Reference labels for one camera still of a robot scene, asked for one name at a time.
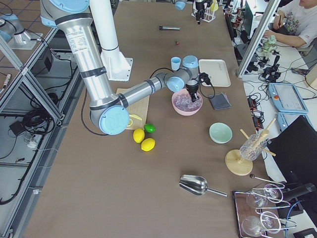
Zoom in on lower wine glass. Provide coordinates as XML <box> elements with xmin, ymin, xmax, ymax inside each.
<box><xmin>242</xmin><ymin>211</ymin><xmax>281</xmax><ymax>238</ymax></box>

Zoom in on steel muddler black tip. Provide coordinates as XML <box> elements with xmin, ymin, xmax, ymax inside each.
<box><xmin>158</xmin><ymin>26</ymin><xmax>180</xmax><ymax>31</ymax></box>

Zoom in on upper lemon slice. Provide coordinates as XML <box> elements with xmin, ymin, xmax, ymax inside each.
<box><xmin>127</xmin><ymin>119</ymin><xmax>133</xmax><ymax>127</ymax></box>

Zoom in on aluminium frame post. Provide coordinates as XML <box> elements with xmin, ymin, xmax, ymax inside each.
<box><xmin>237</xmin><ymin>0</ymin><xmax>280</xmax><ymax>79</ymax></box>

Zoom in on green lime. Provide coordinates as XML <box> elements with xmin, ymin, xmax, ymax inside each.
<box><xmin>144</xmin><ymin>123</ymin><xmax>156</xmax><ymax>133</ymax></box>

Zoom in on wine glass rack tray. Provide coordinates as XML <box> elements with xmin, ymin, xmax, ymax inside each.
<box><xmin>232</xmin><ymin>191</ymin><xmax>273</xmax><ymax>238</ymax></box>

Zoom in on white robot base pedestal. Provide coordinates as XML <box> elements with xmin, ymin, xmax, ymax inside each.
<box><xmin>90</xmin><ymin>0</ymin><xmax>133</xmax><ymax>82</ymax></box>

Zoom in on upper wine glass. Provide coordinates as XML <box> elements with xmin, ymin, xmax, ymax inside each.
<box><xmin>246</xmin><ymin>183</ymin><xmax>283</xmax><ymax>209</ymax></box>

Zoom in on mint green bowl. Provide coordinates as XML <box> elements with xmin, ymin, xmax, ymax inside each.
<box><xmin>209</xmin><ymin>122</ymin><xmax>233</xmax><ymax>144</ymax></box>

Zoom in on cream rabbit tray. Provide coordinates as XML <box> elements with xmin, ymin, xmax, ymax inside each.
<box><xmin>199</xmin><ymin>59</ymin><xmax>231</xmax><ymax>87</ymax></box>

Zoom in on grey folded cloth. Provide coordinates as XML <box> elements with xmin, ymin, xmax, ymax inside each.
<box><xmin>209</xmin><ymin>93</ymin><xmax>232</xmax><ymax>110</ymax></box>

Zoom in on clear ice cubes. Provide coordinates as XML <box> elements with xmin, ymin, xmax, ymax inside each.
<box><xmin>173</xmin><ymin>93</ymin><xmax>202</xmax><ymax>112</ymax></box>

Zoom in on upper teach pendant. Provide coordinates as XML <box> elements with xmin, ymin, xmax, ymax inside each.
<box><xmin>268</xmin><ymin>83</ymin><xmax>309</xmax><ymax>114</ymax></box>

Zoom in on black monitor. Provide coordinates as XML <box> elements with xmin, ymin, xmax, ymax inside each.
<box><xmin>268</xmin><ymin>116</ymin><xmax>317</xmax><ymax>184</ymax></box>

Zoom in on clear textured glass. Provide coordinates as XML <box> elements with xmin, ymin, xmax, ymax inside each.
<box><xmin>240</xmin><ymin>134</ymin><xmax>266</xmax><ymax>161</ymax></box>

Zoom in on white wire cup rack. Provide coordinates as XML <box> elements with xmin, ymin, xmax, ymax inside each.
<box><xmin>192</xmin><ymin>0</ymin><xmax>218</xmax><ymax>22</ymax></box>

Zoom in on pink bowl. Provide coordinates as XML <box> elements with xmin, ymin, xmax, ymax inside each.
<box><xmin>171</xmin><ymin>89</ymin><xmax>203</xmax><ymax>116</ymax></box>

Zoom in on light blue plastic cup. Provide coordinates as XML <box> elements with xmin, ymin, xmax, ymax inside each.
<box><xmin>170</xmin><ymin>57</ymin><xmax>181</xmax><ymax>71</ymax></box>

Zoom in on teach pendant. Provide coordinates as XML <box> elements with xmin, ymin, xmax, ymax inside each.
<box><xmin>268</xmin><ymin>83</ymin><xmax>309</xmax><ymax>114</ymax></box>
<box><xmin>277</xmin><ymin>112</ymin><xmax>310</xmax><ymax>132</ymax></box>

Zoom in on brown table mat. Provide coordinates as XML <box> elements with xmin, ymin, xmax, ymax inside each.
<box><xmin>24</xmin><ymin>1</ymin><xmax>267</xmax><ymax>238</ymax></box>

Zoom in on wooden cutting board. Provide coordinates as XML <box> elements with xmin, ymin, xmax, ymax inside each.
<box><xmin>126</xmin><ymin>96</ymin><xmax>150</xmax><ymax>130</ymax></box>

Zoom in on seated person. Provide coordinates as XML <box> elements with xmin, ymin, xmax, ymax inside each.
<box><xmin>264</xmin><ymin>0</ymin><xmax>317</xmax><ymax>48</ymax></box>

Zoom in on wooden cup tree stand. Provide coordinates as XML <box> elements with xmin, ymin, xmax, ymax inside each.
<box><xmin>225</xmin><ymin>118</ymin><xmax>276</xmax><ymax>176</ymax></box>

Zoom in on whole yellow lemon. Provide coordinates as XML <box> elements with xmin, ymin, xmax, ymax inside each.
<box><xmin>133</xmin><ymin>128</ymin><xmax>145</xmax><ymax>143</ymax></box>

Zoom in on aluminium frame enclosure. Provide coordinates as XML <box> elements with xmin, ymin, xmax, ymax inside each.
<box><xmin>0</xmin><ymin>22</ymin><xmax>84</xmax><ymax>238</ymax></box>

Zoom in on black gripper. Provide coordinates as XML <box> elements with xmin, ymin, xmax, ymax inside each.
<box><xmin>195</xmin><ymin>0</ymin><xmax>205</xmax><ymax>24</ymax></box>
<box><xmin>185</xmin><ymin>72</ymin><xmax>211</xmax><ymax>102</ymax></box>

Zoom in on steel ice scoop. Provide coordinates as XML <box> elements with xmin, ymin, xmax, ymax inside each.
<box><xmin>179</xmin><ymin>175</ymin><xmax>227</xmax><ymax>197</ymax></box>

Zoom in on yellow plastic knife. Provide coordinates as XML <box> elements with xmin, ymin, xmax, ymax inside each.
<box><xmin>129</xmin><ymin>114</ymin><xmax>143</xmax><ymax>120</ymax></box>

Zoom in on lower teach pendant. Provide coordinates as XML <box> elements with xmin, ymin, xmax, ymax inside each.
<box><xmin>277</xmin><ymin>112</ymin><xmax>310</xmax><ymax>132</ymax></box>

